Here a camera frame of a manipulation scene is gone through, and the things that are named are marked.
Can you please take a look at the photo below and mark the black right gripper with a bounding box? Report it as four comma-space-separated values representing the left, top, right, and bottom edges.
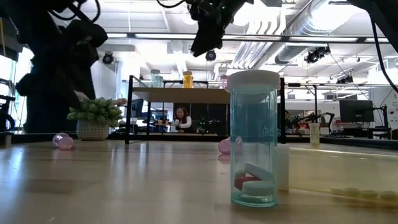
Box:
186, 0, 254, 58

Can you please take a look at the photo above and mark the orange pill bottle white cap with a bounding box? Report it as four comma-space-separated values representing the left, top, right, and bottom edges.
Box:
183, 70, 193, 89

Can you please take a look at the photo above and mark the yellow pill bottle white cap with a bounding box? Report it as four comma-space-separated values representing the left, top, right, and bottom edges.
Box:
278, 143, 398, 208
308, 123, 321, 146

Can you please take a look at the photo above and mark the wooden shelf with black legs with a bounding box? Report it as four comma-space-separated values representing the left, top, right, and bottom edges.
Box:
124, 75, 286, 144

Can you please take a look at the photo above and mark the green plant in white pot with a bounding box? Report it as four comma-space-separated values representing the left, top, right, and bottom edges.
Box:
67, 96, 124, 141

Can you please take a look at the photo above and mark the small dark monitor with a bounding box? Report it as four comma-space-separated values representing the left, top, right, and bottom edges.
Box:
131, 98, 145, 118

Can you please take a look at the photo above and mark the teal pill bottle red tablet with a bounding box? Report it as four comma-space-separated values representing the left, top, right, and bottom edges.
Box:
226, 70, 281, 208

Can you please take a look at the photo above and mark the large black monitor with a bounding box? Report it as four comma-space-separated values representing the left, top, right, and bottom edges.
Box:
338, 99, 375, 123

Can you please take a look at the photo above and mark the black overhead frame bar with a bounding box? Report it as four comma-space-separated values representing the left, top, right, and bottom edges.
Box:
107, 32, 398, 44

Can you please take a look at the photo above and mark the black aluminium table frame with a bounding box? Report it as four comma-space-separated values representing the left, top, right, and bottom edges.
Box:
0, 132, 398, 150

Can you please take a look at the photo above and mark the silver ventilation duct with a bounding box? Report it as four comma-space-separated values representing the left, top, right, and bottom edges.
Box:
275, 0, 352, 65

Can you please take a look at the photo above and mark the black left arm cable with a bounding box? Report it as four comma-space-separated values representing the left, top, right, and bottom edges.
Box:
49, 0, 101, 23

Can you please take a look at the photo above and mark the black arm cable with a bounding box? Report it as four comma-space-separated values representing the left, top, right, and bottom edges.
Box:
49, 0, 101, 23
369, 17, 398, 94

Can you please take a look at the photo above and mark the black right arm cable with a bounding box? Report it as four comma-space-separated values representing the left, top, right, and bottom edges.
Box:
369, 17, 398, 94

